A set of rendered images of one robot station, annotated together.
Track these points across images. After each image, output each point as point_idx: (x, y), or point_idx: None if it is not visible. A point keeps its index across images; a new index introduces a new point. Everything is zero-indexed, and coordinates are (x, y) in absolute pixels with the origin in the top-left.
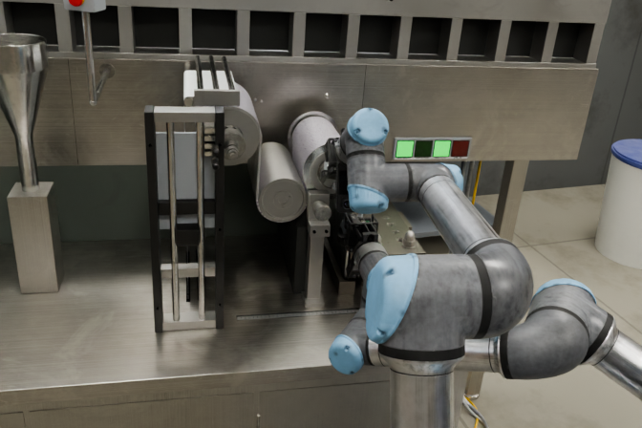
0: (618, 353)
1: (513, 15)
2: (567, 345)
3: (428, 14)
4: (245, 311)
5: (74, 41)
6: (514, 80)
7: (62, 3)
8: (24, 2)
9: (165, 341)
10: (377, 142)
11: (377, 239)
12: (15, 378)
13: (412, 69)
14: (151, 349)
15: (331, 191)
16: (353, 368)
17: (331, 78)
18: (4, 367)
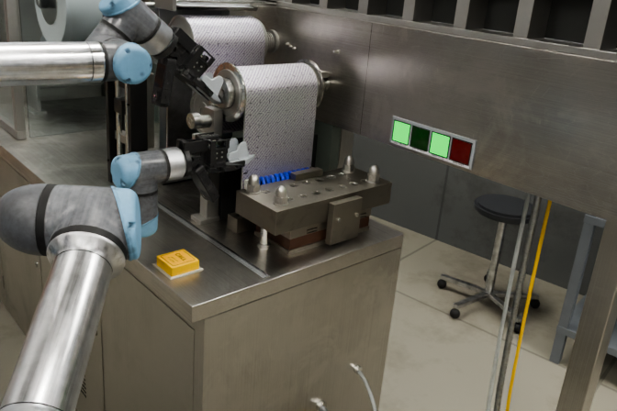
0: (53, 263)
1: None
2: (3, 205)
3: None
4: (162, 200)
5: None
6: (537, 69)
7: None
8: None
9: (100, 185)
10: (106, 13)
11: (185, 148)
12: (33, 161)
13: (414, 33)
14: (88, 183)
15: (226, 113)
16: None
17: (343, 34)
18: (42, 157)
